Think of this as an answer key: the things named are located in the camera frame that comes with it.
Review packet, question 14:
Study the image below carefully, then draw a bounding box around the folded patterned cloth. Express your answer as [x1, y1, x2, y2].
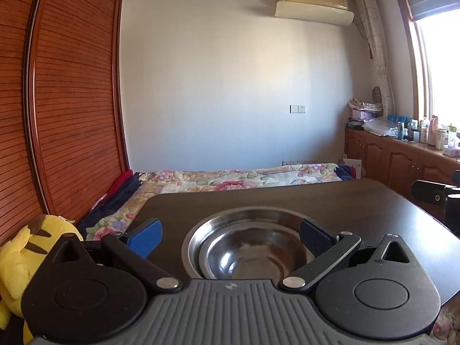
[347, 98, 385, 112]

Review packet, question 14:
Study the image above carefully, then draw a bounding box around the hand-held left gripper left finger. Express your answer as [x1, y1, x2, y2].
[46, 217, 183, 291]

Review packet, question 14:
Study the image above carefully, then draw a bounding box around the floral bed cover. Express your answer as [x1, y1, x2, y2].
[76, 163, 355, 242]

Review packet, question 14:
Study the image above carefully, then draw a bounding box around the patterned beige curtain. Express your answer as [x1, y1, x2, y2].
[354, 0, 396, 118]

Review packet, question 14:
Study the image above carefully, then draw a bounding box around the floral blanket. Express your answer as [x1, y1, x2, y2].
[84, 163, 460, 340]

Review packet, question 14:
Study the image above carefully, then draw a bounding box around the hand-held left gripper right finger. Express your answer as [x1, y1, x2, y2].
[281, 218, 411, 292]

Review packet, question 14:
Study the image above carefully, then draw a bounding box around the large steel bowl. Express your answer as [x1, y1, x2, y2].
[181, 206, 326, 281]

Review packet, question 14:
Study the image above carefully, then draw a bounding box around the white wall air conditioner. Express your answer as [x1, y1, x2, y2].
[275, 0, 355, 27]

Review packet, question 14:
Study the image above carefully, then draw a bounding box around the red cloth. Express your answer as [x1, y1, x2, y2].
[107, 170, 134, 197]

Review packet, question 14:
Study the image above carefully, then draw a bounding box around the white paper bag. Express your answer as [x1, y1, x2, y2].
[343, 158, 363, 180]

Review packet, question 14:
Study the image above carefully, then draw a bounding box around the tissue box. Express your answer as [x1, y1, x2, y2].
[442, 137, 460, 157]

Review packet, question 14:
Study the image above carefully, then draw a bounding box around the wooden cabinet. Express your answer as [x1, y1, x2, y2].
[344, 128, 460, 231]

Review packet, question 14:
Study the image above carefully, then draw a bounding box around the yellow plush toy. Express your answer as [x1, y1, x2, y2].
[0, 214, 85, 345]

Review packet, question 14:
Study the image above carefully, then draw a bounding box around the pink bottle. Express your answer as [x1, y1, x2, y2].
[429, 114, 440, 146]

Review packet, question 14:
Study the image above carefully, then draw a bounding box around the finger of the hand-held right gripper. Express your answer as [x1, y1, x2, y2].
[411, 179, 450, 212]

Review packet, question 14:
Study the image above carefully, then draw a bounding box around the clear plastic bag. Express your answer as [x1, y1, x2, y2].
[361, 116, 400, 137]

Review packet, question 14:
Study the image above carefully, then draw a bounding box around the wooden wardrobe door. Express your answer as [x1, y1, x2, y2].
[0, 0, 130, 238]

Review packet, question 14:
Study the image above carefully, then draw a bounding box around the small steel bowl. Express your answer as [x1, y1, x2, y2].
[197, 219, 314, 280]
[190, 213, 317, 280]

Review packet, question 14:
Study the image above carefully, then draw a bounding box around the window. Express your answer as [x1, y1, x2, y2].
[413, 9, 460, 131]

